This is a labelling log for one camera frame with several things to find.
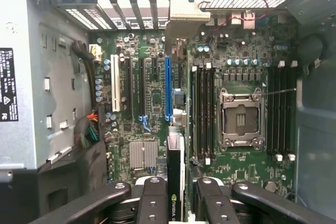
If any silver chipset heatsink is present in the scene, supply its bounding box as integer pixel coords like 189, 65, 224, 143
129, 141, 159, 170

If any round coin battery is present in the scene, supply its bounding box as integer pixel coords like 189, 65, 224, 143
263, 180, 280, 194

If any black plastic shroud box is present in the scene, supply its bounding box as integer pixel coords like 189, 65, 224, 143
36, 140, 110, 224

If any metal CPU socket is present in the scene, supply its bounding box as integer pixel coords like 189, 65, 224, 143
217, 87, 266, 153

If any black RAM slot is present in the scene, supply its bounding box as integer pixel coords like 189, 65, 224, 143
267, 61, 275, 161
281, 61, 288, 161
204, 62, 210, 166
197, 62, 204, 166
209, 62, 216, 166
274, 61, 282, 161
287, 60, 297, 161

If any green motherboard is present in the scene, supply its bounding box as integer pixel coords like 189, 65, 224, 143
89, 16, 299, 201

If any long black expansion slot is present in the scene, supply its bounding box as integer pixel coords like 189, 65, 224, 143
139, 57, 146, 116
125, 57, 132, 116

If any blue expansion slot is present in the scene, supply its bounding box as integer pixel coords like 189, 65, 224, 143
164, 55, 173, 120

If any white expansion slot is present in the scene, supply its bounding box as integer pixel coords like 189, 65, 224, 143
110, 54, 122, 112

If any black open PC case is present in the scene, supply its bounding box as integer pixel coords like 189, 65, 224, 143
0, 0, 336, 224

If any thin metal locking lever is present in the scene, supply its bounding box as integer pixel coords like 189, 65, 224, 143
262, 87, 298, 97

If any metal slot cover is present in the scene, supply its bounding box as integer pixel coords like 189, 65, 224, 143
109, 0, 126, 30
148, 0, 160, 30
129, 0, 146, 30

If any grey power supply unit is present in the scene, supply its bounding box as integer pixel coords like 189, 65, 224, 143
0, 0, 90, 172

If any blue disk wire connector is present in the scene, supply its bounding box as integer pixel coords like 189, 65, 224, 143
138, 115, 153, 133

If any black sleeved power wire bundle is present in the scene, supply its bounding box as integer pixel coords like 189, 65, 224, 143
70, 40, 102, 149

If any thin red wire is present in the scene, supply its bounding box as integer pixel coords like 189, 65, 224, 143
198, 0, 270, 29

